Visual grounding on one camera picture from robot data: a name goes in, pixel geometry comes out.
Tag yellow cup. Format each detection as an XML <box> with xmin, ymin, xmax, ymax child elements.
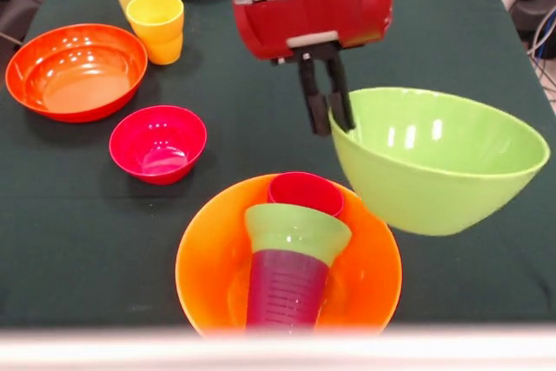
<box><xmin>125</xmin><ymin>0</ymin><xmax>185</xmax><ymax>66</ymax></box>

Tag dark green tablecloth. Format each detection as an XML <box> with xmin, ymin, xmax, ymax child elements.
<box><xmin>0</xmin><ymin>0</ymin><xmax>556</xmax><ymax>328</ymax></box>

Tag small pink bowl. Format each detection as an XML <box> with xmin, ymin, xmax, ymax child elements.
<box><xmin>108</xmin><ymin>104</ymin><xmax>209</xmax><ymax>186</ymax></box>

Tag wide red-orange bowl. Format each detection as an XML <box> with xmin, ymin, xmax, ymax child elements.
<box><xmin>4</xmin><ymin>23</ymin><xmax>149</xmax><ymax>123</ymax></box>

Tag large green bowl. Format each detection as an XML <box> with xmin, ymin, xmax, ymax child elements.
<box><xmin>328</xmin><ymin>87</ymin><xmax>552</xmax><ymax>237</ymax></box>

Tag purple cup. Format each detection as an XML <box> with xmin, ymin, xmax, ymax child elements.
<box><xmin>245</xmin><ymin>248</ymin><xmax>330</xmax><ymax>338</ymax></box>

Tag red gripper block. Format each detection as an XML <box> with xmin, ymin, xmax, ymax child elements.
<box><xmin>232</xmin><ymin>0</ymin><xmax>394</xmax><ymax>138</ymax></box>

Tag pink cup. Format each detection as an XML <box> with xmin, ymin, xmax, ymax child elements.
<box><xmin>267</xmin><ymin>171</ymin><xmax>347</xmax><ymax>220</ymax></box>

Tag small green bowl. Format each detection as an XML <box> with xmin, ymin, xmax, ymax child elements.
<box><xmin>243</xmin><ymin>203</ymin><xmax>353</xmax><ymax>268</ymax></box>

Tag tangle of cables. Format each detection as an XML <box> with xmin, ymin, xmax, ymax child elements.
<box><xmin>526</xmin><ymin>9</ymin><xmax>556</xmax><ymax>103</ymax></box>

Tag large orange bowl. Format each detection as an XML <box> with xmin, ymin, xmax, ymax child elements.
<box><xmin>175</xmin><ymin>173</ymin><xmax>403</xmax><ymax>340</ymax></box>

